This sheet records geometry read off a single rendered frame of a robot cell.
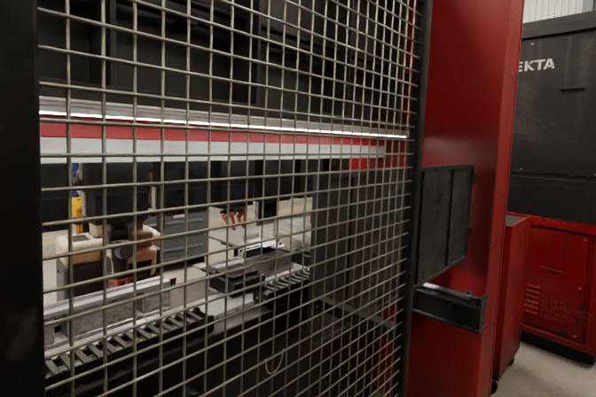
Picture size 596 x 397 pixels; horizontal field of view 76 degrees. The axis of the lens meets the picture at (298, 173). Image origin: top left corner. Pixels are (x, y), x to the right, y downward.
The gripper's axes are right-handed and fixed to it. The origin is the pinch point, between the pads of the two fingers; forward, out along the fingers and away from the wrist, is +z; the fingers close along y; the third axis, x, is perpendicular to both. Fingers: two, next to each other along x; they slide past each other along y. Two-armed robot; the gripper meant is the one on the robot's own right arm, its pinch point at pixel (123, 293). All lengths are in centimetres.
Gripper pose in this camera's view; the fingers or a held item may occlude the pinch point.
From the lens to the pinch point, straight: 176.2
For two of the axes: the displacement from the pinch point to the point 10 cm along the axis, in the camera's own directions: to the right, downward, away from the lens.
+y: 7.5, -1.6, -6.4
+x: 6.4, -0.5, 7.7
